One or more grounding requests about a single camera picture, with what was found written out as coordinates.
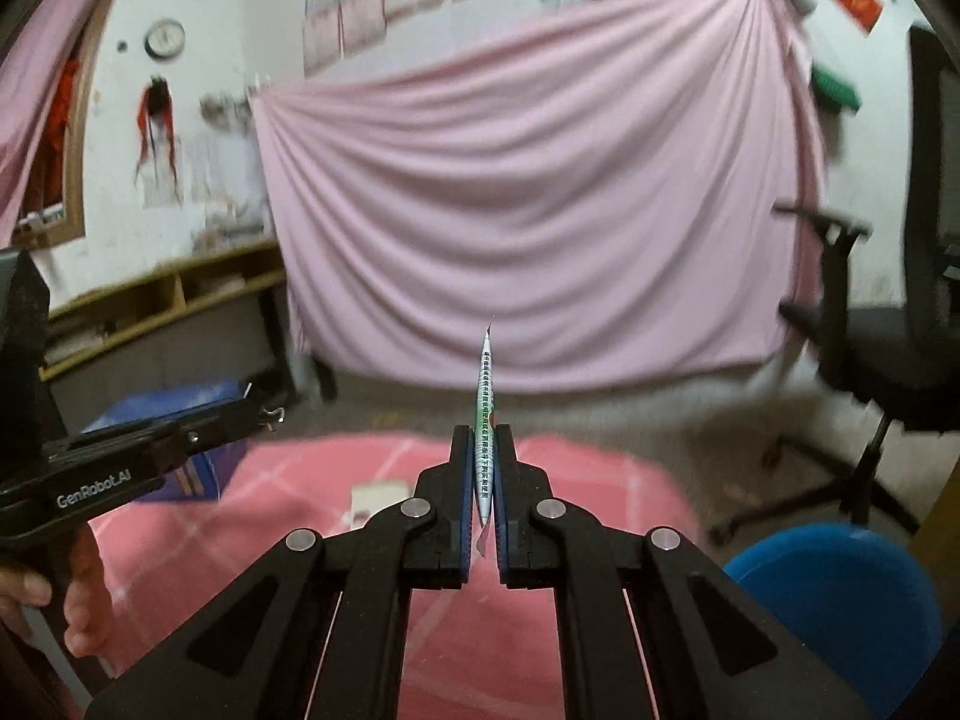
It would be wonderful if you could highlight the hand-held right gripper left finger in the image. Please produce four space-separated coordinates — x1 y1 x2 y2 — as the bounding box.
82 424 477 720

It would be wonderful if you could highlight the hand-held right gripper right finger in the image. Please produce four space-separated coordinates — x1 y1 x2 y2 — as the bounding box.
493 424 871 720

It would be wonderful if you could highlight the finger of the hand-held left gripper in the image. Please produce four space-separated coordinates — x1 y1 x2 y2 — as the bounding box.
178 381 290 460

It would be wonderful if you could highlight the green white strip packet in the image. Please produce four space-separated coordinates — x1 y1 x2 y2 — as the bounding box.
471 319 500 560

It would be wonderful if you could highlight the blue round bin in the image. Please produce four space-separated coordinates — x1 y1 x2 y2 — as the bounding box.
722 525 942 720

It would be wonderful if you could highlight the person's left hand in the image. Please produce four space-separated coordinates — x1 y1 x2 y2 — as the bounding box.
0 521 106 653

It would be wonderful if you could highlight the blue cardboard box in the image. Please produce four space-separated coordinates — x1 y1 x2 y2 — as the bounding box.
82 382 250 503

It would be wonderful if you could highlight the brown card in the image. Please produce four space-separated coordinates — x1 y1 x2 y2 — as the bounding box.
351 481 410 530

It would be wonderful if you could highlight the pink checked blanket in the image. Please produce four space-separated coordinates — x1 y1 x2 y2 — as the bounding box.
86 431 702 720

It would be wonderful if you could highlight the wooden shelf unit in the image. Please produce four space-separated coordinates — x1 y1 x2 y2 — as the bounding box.
37 240 293 406

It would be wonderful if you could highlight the pile of loose papers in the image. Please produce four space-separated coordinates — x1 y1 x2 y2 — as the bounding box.
191 202 275 252

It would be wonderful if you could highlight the pink hanging sheet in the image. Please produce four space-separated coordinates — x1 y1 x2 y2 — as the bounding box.
251 0 826 395

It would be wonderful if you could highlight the red tassel ornament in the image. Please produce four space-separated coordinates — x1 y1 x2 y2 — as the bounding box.
135 75 182 188

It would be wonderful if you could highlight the red hanging cloth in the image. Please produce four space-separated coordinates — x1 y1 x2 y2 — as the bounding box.
41 60 80 181

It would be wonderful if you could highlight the black office chair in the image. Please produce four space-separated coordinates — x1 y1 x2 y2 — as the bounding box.
709 26 960 548

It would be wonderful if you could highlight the pink curtain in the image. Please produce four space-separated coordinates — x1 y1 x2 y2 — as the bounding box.
0 0 140 241

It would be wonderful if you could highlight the green hanging brush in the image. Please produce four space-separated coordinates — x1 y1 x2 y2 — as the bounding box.
810 67 862 112

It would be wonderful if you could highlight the faded wall paper sheet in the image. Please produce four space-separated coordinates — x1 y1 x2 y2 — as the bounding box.
142 139 218 207

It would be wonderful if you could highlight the wooden window frame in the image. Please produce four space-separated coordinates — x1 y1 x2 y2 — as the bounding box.
15 0 121 248

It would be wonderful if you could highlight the small wall rack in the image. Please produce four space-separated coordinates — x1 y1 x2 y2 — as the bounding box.
201 90 263 125

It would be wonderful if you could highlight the round wall clock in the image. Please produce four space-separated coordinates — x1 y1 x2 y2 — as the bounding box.
145 19 186 59

